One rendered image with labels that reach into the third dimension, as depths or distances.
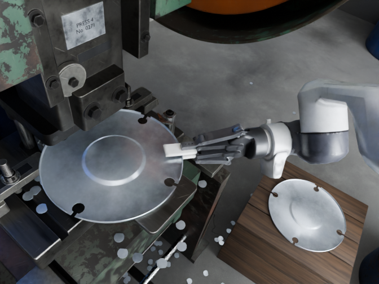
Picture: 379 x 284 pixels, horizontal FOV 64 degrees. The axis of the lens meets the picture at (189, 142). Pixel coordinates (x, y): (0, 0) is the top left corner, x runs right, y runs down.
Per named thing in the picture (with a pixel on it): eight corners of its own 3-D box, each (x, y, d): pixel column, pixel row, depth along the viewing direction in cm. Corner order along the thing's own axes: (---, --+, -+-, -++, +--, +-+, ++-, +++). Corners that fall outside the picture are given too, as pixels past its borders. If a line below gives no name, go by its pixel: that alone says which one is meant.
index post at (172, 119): (174, 137, 80) (178, 111, 73) (167, 143, 78) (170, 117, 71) (166, 131, 81) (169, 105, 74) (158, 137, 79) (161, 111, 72)
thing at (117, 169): (93, 96, 75) (93, 93, 75) (201, 138, 71) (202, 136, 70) (5, 185, 57) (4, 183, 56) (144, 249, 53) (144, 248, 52)
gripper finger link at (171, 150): (196, 154, 67) (197, 151, 66) (165, 157, 65) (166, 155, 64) (193, 143, 69) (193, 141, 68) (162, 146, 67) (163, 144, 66)
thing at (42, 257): (182, 146, 86) (185, 132, 82) (42, 271, 61) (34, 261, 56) (109, 94, 96) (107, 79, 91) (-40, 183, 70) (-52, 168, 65)
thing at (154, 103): (158, 105, 87) (161, 76, 79) (114, 136, 78) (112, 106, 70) (143, 94, 89) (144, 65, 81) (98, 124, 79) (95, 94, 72)
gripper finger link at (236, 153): (236, 139, 72) (234, 143, 74) (190, 146, 70) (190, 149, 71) (241, 152, 70) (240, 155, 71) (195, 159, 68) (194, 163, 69)
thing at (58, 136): (131, 105, 67) (131, 85, 63) (53, 157, 56) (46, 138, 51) (82, 71, 72) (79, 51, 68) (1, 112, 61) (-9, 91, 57)
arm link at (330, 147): (318, 119, 60) (321, 169, 61) (371, 114, 64) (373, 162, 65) (270, 121, 78) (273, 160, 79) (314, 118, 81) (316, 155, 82)
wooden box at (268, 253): (326, 240, 145) (369, 205, 118) (301, 314, 122) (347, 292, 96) (251, 195, 155) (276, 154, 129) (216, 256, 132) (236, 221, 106)
